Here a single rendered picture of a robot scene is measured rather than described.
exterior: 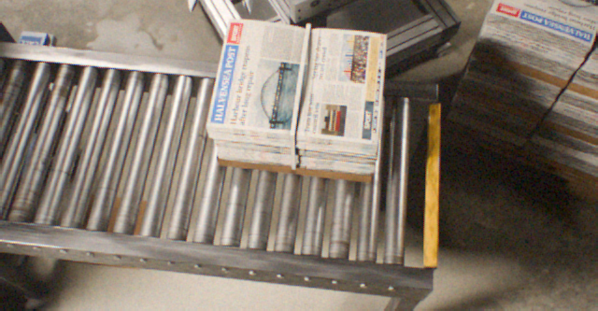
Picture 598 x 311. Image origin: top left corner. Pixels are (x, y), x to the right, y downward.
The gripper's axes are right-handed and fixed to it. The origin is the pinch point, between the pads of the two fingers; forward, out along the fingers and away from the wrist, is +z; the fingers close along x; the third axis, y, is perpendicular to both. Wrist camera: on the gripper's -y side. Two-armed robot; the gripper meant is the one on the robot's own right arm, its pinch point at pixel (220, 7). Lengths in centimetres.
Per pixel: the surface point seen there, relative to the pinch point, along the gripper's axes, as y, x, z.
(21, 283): 115, 64, 28
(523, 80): 54, -93, -18
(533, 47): 38, -88, -19
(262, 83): 19.1, -9.3, 5.8
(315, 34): 17.8, -21.8, -7.0
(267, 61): 18.9, -10.7, 0.0
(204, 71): 44.4, 4.1, -12.5
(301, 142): 21.6, -17.8, 18.9
